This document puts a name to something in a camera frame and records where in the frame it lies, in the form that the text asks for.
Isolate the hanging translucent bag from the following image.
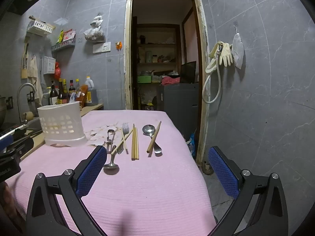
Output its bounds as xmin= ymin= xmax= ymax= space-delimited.
xmin=231 ymin=26 xmax=245 ymax=70

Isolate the pink floral table cloth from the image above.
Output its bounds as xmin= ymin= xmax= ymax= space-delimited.
xmin=5 ymin=110 xmax=217 ymax=236

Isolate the grey cabinet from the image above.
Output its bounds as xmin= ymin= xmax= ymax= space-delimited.
xmin=157 ymin=83 xmax=199 ymax=138

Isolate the black monitor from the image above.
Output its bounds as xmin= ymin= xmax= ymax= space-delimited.
xmin=180 ymin=61 xmax=197 ymax=84

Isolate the hanging clear plastic bag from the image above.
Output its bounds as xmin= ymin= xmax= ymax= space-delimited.
xmin=84 ymin=13 xmax=106 ymax=43

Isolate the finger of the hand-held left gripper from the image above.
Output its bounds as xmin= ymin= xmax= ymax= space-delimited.
xmin=0 ymin=125 xmax=29 ymax=149

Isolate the grey wall rack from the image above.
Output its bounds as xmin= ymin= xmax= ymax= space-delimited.
xmin=51 ymin=39 xmax=76 ymax=53

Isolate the white wall socket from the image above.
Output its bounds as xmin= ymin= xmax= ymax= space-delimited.
xmin=93 ymin=42 xmax=110 ymax=54

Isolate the metal floor fitting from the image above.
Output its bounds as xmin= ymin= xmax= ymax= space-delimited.
xmin=202 ymin=161 xmax=213 ymax=175

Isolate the hanging beige cloth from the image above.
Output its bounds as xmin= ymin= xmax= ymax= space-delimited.
xmin=27 ymin=55 xmax=44 ymax=99

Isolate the cream rubber glove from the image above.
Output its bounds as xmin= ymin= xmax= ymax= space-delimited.
xmin=205 ymin=43 xmax=222 ymax=74
xmin=219 ymin=43 xmax=234 ymax=67

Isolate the white hose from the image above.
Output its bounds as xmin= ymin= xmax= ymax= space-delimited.
xmin=202 ymin=43 xmax=223 ymax=104

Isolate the white plastic utensil holder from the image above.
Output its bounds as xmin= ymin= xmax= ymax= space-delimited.
xmin=37 ymin=101 xmax=88 ymax=147

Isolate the white wall basket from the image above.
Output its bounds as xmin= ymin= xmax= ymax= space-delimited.
xmin=27 ymin=20 xmax=55 ymax=35

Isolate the red cloth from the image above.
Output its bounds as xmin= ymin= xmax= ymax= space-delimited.
xmin=161 ymin=76 xmax=181 ymax=86

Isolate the metal fork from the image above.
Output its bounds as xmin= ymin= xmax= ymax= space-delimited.
xmin=118 ymin=122 xmax=130 ymax=154

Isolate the large oil jug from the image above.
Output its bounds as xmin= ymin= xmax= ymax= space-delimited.
xmin=84 ymin=76 xmax=98 ymax=105

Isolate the red packet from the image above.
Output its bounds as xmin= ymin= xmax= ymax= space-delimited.
xmin=63 ymin=29 xmax=77 ymax=42

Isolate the hanging wooden board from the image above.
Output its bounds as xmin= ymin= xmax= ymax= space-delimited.
xmin=21 ymin=36 xmax=30 ymax=79

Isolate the white wall box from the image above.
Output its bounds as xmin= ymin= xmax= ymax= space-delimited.
xmin=44 ymin=56 xmax=57 ymax=75

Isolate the cream door frame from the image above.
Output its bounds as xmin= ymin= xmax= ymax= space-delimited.
xmin=123 ymin=0 xmax=209 ymax=165

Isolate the metal faucet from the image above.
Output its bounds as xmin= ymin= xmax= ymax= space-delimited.
xmin=17 ymin=83 xmax=37 ymax=124

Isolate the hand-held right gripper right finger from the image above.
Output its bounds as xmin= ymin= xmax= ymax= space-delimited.
xmin=208 ymin=146 xmax=289 ymax=236

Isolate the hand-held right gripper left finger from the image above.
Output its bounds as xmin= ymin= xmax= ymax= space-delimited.
xmin=26 ymin=146 xmax=109 ymax=236

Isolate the blue plastic bag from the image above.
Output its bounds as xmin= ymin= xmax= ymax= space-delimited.
xmin=186 ymin=131 xmax=197 ymax=158

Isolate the wooden shelf unit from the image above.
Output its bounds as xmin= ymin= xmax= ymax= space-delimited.
xmin=134 ymin=23 xmax=181 ymax=84

